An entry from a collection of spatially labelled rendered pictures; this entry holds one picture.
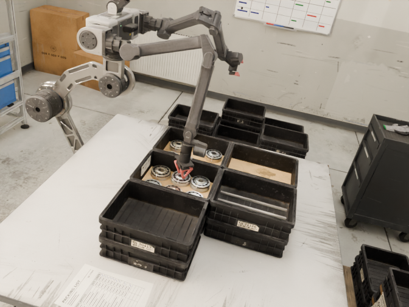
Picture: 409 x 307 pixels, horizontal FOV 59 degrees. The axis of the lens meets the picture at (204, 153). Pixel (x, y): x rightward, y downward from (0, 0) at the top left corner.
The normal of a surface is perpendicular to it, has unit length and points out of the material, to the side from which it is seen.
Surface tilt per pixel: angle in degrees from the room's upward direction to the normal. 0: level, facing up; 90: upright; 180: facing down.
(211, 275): 0
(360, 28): 90
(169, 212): 0
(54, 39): 91
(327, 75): 90
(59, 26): 89
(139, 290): 0
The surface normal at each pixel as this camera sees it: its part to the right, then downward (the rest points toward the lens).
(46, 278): 0.15, -0.84
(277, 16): -0.22, 0.49
